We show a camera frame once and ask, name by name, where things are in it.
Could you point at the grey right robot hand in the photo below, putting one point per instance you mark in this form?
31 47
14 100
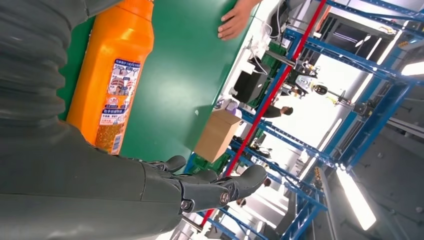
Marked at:
82 185

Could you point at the white table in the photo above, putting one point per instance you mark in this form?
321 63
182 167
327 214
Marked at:
256 23

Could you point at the white power strip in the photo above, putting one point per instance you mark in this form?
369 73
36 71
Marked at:
251 59

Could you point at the black carry bag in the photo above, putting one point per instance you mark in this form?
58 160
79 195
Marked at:
250 86

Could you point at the clear bag with purple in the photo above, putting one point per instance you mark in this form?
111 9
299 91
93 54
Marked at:
230 106

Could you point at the white humanoid robot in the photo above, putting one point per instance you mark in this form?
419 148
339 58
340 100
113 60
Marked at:
309 84

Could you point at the person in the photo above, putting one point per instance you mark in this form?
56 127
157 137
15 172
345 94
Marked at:
273 113

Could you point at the brown cardboard box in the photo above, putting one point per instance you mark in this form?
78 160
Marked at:
215 136

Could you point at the green plastic crate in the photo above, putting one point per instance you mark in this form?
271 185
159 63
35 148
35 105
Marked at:
202 165

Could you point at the blue metal shelving rack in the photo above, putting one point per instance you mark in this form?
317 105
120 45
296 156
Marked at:
377 127

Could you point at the long ceiling light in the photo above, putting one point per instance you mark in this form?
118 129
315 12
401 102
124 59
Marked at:
414 68
356 198

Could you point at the red metal post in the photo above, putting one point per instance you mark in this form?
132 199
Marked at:
280 79

